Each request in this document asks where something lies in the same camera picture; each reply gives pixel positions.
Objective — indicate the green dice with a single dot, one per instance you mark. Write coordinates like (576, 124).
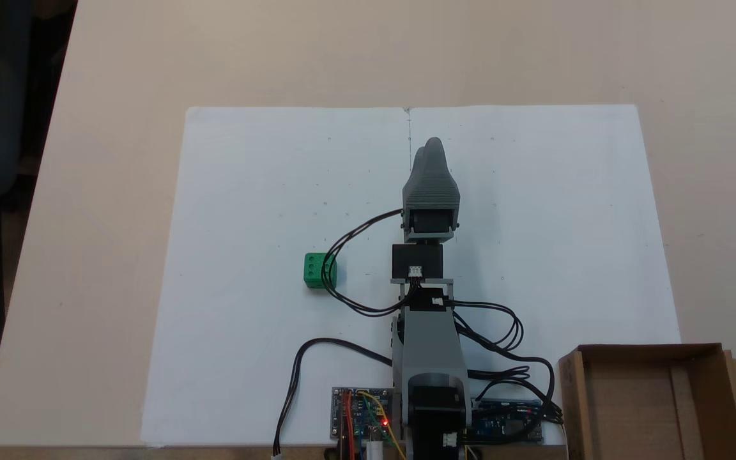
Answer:
(315, 269)

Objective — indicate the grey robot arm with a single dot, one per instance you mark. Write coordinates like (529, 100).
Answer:
(429, 345)

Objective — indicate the blue circuit board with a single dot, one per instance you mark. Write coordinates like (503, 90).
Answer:
(502, 425)

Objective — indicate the white plug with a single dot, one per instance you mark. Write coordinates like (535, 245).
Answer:
(375, 450)

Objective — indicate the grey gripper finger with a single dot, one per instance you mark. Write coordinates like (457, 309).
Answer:
(416, 160)
(436, 160)

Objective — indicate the brown cardboard box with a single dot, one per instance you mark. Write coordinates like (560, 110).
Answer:
(636, 402)

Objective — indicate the white paper sheet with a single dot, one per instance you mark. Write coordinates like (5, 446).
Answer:
(566, 223)
(246, 191)

